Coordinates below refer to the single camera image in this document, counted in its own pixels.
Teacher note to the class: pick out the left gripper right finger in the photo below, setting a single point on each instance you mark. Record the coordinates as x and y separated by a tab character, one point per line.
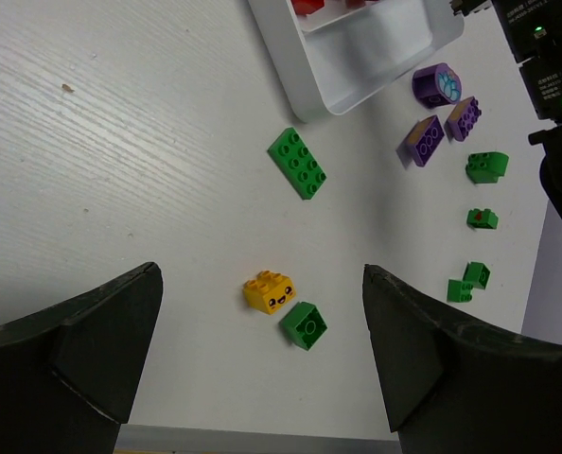
452	383

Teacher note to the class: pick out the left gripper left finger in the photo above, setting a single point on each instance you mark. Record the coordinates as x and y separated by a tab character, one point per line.
69	373

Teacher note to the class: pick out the small yellow smiley lego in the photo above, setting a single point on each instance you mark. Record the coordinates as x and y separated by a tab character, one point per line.
269	291

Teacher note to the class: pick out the green 2x4 lego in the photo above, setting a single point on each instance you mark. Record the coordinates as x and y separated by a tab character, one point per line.
296	162

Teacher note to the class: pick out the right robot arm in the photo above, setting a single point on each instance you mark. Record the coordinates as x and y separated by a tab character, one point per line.
533	31

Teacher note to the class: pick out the green lego with triangle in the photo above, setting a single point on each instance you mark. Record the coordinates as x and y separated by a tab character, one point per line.
477	274

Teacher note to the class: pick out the green square lego near front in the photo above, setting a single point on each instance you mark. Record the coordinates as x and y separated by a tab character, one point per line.
303	325

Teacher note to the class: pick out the small green lego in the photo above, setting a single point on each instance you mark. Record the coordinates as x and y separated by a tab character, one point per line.
482	219

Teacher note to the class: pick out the green bush lego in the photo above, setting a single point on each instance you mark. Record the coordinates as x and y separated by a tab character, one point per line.
486	167

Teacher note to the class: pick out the purple lego brick left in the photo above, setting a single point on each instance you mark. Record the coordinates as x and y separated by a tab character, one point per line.
418	144

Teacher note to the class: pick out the purple lego brick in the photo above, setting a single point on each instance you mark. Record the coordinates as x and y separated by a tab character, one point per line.
418	144
463	118

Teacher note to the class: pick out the purple lego brick right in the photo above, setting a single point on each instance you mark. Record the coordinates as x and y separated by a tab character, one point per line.
463	118

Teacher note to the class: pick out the purple round flower lego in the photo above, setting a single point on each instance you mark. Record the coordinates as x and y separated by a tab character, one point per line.
436	86

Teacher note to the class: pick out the white divided sorting tray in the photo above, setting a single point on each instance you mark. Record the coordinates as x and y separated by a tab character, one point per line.
333	59

